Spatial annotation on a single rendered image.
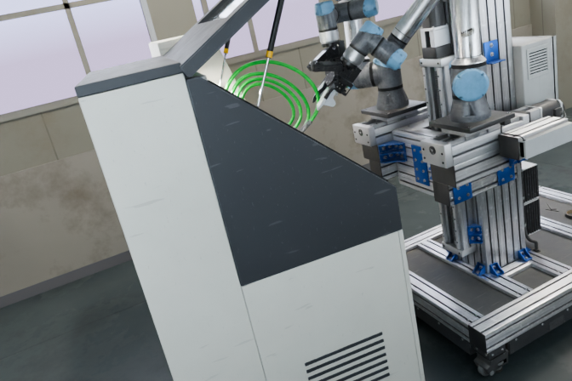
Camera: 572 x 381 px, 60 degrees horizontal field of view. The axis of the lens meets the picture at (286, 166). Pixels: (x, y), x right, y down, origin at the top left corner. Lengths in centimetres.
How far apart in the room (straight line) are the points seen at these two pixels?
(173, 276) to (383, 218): 70
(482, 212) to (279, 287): 110
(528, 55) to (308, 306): 139
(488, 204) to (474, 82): 76
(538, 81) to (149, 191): 170
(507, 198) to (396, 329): 90
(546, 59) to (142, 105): 172
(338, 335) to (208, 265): 54
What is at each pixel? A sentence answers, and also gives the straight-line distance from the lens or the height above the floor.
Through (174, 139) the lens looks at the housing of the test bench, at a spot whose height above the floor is 130.
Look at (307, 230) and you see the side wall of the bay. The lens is 160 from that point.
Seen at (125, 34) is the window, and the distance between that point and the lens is 380.
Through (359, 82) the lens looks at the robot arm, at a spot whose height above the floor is 118.
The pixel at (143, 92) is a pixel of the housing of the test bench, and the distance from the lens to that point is 140.
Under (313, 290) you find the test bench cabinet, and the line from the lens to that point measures 170.
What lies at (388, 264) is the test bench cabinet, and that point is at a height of 68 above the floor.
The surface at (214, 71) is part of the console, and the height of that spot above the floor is 139.
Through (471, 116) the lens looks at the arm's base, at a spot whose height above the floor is 106.
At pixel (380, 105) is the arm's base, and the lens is 237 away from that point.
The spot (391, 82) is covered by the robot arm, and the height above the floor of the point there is 116.
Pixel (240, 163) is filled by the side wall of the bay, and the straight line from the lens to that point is 147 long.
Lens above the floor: 158
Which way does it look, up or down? 17 degrees down
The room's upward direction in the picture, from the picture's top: 12 degrees counter-clockwise
